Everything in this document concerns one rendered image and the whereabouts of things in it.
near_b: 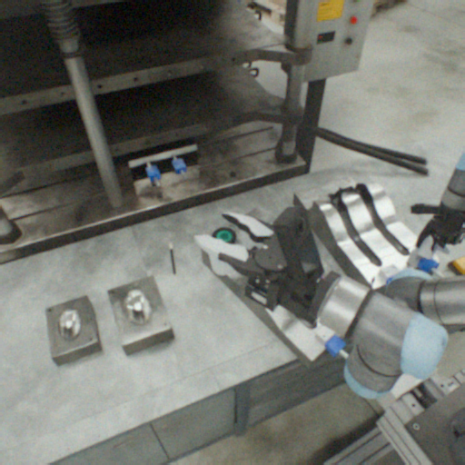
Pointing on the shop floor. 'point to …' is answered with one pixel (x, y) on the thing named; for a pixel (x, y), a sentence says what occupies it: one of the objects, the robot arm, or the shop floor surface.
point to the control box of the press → (328, 54)
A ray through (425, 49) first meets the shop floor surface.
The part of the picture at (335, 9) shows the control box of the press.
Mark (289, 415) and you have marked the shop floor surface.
